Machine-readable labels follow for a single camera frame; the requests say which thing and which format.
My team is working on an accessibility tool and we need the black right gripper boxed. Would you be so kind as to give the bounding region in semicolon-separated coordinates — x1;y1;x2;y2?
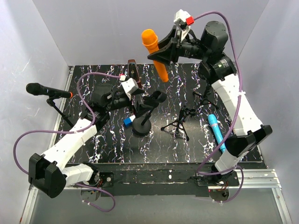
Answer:
148;25;210;66

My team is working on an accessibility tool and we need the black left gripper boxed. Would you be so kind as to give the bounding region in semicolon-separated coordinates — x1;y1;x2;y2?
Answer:
105;88;153;118

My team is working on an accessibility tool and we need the blue white toy block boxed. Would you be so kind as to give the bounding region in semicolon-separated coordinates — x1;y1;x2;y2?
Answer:
123;115;135;127

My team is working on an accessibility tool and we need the black round base mic stand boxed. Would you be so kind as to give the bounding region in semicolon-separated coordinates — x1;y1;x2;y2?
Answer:
132;91;167;136

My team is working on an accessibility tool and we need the black tripod stand blue mic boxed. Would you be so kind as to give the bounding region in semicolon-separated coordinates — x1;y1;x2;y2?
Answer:
160;106;196;141

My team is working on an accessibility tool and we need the black shock mount tripod stand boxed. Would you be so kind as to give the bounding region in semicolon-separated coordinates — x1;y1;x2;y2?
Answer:
192;83;219;110

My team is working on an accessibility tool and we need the blue microphone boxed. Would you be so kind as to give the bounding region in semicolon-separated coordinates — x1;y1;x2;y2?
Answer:
207;114;223;145

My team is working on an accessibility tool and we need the black stand for black mic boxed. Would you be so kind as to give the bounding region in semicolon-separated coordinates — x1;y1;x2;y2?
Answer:
46;94;74;128

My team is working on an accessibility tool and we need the black microphone orange tip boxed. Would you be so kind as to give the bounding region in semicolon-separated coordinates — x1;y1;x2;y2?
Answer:
26;83;73;98

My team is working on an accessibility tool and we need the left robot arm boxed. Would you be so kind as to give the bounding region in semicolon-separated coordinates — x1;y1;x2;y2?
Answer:
28;84;133;198

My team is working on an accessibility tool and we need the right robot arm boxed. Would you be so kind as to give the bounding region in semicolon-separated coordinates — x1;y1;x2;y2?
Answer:
148;21;272;186

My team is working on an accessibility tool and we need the brown metronome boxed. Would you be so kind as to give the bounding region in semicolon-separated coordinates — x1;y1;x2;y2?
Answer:
128;59;142;88

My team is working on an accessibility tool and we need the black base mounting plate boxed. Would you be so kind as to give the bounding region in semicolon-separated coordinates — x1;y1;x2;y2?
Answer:
72;163;241;198

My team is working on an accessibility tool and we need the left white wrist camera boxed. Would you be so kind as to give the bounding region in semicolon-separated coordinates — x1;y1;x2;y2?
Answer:
120;74;139;100

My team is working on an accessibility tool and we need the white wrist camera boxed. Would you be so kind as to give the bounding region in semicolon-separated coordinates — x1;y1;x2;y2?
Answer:
120;74;139;100
173;9;194;41

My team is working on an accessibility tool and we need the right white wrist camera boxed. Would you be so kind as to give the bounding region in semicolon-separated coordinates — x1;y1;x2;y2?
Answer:
173;9;194;41

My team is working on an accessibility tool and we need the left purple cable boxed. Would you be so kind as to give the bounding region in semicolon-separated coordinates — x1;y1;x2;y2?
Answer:
13;72;124;212

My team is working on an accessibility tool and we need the purple cable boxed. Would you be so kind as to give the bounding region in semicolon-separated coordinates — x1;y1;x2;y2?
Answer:
13;72;124;212
195;11;245;203

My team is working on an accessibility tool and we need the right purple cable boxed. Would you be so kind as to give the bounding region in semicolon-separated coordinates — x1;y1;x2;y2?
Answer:
195;11;245;203

